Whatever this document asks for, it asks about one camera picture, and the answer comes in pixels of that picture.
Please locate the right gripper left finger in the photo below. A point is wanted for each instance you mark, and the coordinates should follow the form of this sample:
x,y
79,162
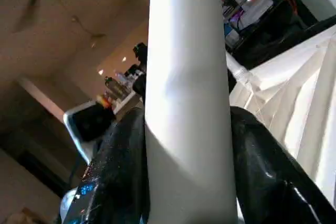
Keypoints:
x,y
115,177

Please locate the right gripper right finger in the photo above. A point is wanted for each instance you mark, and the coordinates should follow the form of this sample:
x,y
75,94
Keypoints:
x,y
278,171

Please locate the white plastic table top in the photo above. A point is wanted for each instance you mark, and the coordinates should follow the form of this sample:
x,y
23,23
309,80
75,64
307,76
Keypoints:
x,y
299,98

